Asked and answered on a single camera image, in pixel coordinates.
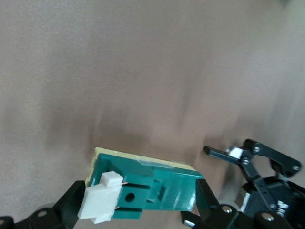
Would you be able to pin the brown paper table cover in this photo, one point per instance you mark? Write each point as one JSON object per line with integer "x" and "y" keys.
{"x": 143, "y": 71}

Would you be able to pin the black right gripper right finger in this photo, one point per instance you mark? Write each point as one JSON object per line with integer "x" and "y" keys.
{"x": 214, "y": 217}

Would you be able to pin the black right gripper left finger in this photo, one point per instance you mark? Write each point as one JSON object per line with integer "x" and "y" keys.
{"x": 54, "y": 214}

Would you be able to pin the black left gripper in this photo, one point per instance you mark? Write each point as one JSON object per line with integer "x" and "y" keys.
{"x": 290, "y": 198}

